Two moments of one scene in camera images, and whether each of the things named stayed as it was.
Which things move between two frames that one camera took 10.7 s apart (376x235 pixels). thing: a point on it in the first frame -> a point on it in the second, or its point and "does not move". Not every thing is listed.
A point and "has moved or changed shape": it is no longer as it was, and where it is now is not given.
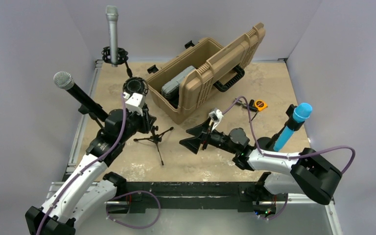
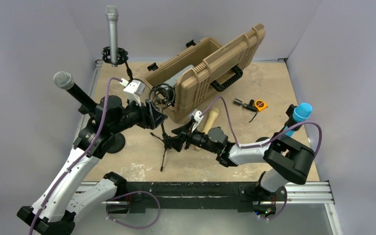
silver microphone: [112, 13] does not move
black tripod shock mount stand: [138, 84] has moved or changed shape
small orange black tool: [251, 106] does not move
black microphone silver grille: [65, 81] does not move
